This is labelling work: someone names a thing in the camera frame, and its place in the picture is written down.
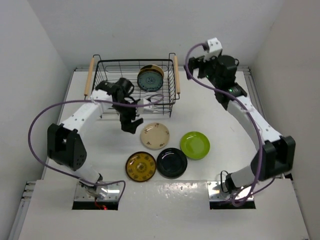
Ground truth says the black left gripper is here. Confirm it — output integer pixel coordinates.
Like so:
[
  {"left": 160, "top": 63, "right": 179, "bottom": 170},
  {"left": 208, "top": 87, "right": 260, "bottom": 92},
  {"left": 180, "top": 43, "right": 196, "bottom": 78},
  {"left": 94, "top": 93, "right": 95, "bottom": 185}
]
[{"left": 112, "top": 98, "right": 143, "bottom": 134}]

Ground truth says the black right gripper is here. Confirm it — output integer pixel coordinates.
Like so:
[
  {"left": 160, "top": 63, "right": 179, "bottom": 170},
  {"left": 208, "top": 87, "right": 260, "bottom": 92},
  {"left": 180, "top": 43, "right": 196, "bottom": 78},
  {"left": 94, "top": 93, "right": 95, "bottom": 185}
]
[{"left": 184, "top": 54, "right": 221, "bottom": 89}]

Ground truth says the beige plate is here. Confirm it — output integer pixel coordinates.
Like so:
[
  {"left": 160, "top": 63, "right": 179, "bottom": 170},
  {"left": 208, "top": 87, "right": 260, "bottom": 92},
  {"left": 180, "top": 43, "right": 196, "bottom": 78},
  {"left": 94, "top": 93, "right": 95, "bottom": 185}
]
[{"left": 140, "top": 122, "right": 170, "bottom": 150}]

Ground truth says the brown yellow patterned plate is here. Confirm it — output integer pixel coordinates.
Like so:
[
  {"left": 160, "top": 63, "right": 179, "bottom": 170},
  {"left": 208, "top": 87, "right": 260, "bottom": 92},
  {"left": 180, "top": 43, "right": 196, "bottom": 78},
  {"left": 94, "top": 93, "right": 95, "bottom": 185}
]
[
  {"left": 138, "top": 64, "right": 165, "bottom": 78},
  {"left": 125, "top": 151, "right": 157, "bottom": 183}
]

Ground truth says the blue floral celadon plate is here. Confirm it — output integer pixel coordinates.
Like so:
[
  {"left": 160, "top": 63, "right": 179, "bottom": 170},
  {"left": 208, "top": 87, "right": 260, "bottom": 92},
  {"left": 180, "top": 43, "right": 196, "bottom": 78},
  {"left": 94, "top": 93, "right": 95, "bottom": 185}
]
[{"left": 137, "top": 70, "right": 164, "bottom": 92}]

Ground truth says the lime green plate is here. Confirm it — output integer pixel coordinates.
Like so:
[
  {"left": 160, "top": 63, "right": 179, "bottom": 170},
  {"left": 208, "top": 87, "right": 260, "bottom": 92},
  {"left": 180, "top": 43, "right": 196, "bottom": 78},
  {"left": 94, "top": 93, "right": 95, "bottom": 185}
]
[{"left": 180, "top": 131, "right": 211, "bottom": 160}]

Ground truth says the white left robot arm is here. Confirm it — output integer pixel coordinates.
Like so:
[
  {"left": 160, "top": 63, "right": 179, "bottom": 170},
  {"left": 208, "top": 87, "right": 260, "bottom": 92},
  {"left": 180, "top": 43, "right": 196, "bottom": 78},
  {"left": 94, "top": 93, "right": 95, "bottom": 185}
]
[{"left": 47, "top": 77, "right": 143, "bottom": 188}]

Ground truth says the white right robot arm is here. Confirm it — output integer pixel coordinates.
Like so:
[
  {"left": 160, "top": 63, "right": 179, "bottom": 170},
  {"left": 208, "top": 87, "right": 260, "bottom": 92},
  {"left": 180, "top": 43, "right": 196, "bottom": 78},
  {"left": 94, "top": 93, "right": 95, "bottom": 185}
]
[{"left": 184, "top": 55, "right": 296, "bottom": 194}]

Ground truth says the black glossy plate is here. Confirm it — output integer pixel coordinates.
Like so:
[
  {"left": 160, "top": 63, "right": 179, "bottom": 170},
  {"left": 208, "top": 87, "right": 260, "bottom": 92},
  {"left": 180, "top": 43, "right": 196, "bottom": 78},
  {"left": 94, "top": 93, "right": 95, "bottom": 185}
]
[{"left": 156, "top": 147, "right": 188, "bottom": 179}]

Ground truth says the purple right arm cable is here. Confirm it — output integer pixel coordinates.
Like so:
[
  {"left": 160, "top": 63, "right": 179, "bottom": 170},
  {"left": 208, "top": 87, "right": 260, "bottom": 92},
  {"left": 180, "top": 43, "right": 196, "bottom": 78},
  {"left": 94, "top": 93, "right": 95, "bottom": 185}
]
[{"left": 183, "top": 42, "right": 276, "bottom": 208}]

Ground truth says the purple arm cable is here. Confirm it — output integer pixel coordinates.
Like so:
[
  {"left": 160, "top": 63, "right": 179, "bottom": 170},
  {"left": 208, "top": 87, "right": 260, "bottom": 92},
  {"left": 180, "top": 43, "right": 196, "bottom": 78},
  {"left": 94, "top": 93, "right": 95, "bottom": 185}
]
[
  {"left": 27, "top": 94, "right": 165, "bottom": 201},
  {"left": 183, "top": 42, "right": 276, "bottom": 208}
]

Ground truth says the right wooden rack handle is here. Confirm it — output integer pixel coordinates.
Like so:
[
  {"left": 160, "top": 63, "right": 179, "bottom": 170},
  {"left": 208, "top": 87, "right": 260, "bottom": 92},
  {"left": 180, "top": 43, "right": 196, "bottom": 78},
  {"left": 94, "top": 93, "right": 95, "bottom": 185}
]
[{"left": 173, "top": 55, "right": 181, "bottom": 95}]

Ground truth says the wooden rack handle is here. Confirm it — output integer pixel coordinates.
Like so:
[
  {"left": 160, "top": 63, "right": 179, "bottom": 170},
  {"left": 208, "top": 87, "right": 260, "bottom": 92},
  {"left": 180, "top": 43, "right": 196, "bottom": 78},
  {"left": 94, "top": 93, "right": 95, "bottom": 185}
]
[
  {"left": 173, "top": 55, "right": 181, "bottom": 95},
  {"left": 84, "top": 56, "right": 95, "bottom": 98}
]

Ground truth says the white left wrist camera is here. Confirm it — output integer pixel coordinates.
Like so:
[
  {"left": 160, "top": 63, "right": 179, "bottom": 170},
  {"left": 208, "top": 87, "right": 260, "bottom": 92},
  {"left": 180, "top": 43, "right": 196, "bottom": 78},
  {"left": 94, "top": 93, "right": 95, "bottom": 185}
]
[{"left": 136, "top": 98, "right": 154, "bottom": 115}]

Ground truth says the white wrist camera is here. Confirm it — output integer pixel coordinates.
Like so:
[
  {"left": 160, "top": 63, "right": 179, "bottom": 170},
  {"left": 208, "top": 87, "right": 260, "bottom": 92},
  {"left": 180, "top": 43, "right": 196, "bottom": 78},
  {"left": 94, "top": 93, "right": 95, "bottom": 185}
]
[
  {"left": 136, "top": 98, "right": 154, "bottom": 115},
  {"left": 204, "top": 37, "right": 223, "bottom": 62}
]

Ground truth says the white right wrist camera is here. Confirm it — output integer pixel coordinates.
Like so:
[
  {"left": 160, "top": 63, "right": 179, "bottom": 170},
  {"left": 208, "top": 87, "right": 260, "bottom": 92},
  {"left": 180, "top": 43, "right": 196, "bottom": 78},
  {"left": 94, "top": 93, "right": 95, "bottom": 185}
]
[{"left": 204, "top": 37, "right": 223, "bottom": 62}]

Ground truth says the black wire dish rack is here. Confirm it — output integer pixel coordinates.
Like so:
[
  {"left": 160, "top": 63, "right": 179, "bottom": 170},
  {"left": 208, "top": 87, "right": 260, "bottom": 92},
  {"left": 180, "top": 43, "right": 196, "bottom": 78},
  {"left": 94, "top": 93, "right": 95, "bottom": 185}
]
[{"left": 90, "top": 52, "right": 180, "bottom": 117}]

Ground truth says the left wooden rack handle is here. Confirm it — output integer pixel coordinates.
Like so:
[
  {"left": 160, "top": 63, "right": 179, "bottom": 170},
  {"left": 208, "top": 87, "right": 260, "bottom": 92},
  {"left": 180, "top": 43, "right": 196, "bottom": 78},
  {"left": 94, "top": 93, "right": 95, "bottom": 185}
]
[{"left": 84, "top": 56, "right": 95, "bottom": 98}]

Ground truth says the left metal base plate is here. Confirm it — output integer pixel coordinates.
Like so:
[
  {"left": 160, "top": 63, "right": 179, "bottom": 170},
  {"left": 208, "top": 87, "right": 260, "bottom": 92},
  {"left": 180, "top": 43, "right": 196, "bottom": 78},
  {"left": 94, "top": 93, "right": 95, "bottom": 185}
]
[{"left": 74, "top": 182, "right": 121, "bottom": 202}]

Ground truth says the metal base plate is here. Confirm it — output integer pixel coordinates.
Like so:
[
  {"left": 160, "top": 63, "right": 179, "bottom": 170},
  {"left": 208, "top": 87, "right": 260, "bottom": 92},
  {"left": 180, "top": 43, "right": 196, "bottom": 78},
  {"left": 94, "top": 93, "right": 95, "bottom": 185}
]
[
  {"left": 74, "top": 182, "right": 121, "bottom": 202},
  {"left": 207, "top": 181, "right": 254, "bottom": 202}
]

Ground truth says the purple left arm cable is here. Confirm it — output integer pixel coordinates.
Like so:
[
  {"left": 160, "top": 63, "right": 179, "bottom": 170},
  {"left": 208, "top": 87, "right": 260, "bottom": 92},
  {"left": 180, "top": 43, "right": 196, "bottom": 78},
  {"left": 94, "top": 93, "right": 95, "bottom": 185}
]
[{"left": 27, "top": 94, "right": 165, "bottom": 201}]

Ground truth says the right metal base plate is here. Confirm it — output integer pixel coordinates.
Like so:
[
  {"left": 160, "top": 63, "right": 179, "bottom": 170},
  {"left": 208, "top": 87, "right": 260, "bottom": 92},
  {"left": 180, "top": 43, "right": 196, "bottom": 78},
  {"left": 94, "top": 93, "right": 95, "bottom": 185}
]
[{"left": 207, "top": 181, "right": 254, "bottom": 202}]

